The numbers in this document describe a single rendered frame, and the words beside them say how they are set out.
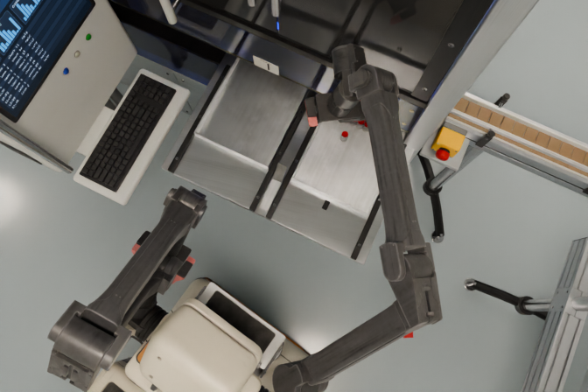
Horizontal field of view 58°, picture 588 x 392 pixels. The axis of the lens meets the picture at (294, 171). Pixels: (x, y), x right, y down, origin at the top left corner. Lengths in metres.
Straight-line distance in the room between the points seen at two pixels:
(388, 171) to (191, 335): 0.51
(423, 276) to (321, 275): 1.51
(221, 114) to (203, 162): 0.17
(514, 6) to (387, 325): 0.61
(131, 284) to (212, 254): 1.55
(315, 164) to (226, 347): 0.73
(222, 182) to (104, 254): 1.11
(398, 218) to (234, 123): 0.85
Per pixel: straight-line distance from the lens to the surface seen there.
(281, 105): 1.72
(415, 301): 0.97
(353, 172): 1.66
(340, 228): 1.62
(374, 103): 1.05
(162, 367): 1.16
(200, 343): 1.13
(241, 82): 1.76
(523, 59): 3.03
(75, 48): 1.64
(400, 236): 0.99
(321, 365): 1.16
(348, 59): 1.14
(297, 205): 1.63
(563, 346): 2.15
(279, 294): 2.48
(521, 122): 1.77
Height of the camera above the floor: 2.48
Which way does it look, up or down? 75 degrees down
